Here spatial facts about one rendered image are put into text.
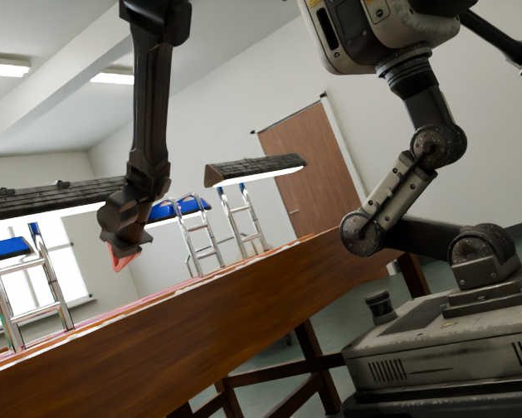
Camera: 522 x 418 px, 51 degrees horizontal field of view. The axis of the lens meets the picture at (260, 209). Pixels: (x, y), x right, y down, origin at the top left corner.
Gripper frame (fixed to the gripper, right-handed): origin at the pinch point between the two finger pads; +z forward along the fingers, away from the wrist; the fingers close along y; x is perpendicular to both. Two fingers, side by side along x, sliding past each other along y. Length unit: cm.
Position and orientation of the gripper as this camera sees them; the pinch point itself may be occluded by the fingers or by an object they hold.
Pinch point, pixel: (116, 268)
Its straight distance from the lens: 127.2
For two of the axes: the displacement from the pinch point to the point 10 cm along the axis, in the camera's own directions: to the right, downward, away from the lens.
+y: -5.5, 1.9, -8.1
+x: 7.5, 5.5, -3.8
